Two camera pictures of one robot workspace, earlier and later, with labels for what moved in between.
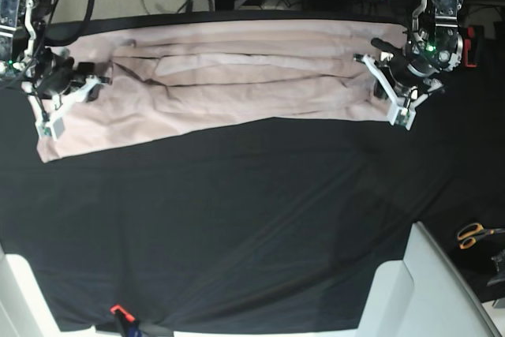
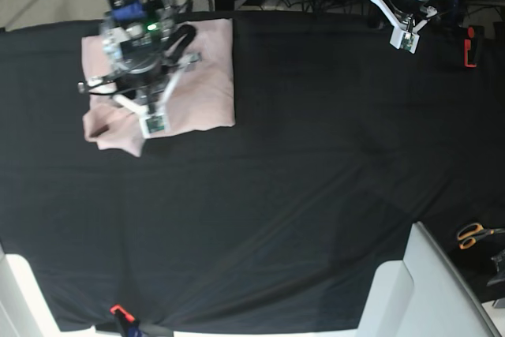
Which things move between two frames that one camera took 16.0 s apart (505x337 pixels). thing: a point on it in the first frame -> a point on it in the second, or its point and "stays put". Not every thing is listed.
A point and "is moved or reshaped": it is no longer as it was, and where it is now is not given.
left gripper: (54, 73) -> (143, 78)
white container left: (24, 309) stays put
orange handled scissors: (467, 236) stays put
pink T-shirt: (172, 78) is moved or reshaped
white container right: (425, 294) stays put
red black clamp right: (473, 45) stays put
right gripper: (396, 67) -> (410, 1)
